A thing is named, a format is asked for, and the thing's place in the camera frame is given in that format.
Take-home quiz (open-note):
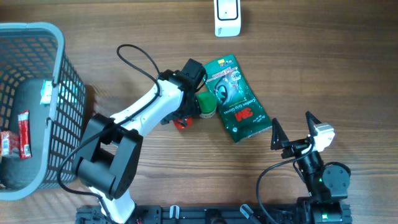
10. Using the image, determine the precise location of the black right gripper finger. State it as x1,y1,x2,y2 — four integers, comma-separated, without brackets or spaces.
305,111,322,136
271,118,290,150

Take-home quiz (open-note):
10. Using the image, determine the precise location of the green lid jar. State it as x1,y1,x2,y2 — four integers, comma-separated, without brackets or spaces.
197,92,217,119

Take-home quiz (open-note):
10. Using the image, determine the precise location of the red sauce bottle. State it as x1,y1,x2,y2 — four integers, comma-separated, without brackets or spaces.
173,117,193,130

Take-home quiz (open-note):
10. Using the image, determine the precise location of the green 3M gloves package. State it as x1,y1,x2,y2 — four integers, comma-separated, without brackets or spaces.
205,54,272,143

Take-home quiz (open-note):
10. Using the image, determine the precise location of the red stick sachet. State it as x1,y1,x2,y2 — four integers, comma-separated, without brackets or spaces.
18,110,32,159

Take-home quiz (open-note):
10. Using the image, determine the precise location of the red small carton box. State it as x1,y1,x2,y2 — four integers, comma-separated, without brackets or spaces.
1,131,20,157

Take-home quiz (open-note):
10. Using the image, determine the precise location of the teal wet wipes pack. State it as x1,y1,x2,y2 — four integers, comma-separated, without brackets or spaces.
40,80,53,105

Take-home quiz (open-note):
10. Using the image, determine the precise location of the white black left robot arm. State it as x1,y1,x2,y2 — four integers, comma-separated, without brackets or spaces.
72,59,206,223

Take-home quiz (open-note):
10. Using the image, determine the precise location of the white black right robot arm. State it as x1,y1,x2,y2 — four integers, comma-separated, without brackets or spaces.
271,111,352,223

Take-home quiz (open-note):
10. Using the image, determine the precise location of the white barcode scanner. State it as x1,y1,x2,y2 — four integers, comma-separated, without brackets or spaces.
213,0,242,37

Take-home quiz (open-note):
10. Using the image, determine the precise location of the grey plastic basket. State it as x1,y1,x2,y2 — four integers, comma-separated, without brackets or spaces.
1,22,86,201

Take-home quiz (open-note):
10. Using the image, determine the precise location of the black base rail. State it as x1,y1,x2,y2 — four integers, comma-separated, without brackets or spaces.
75,203,353,224

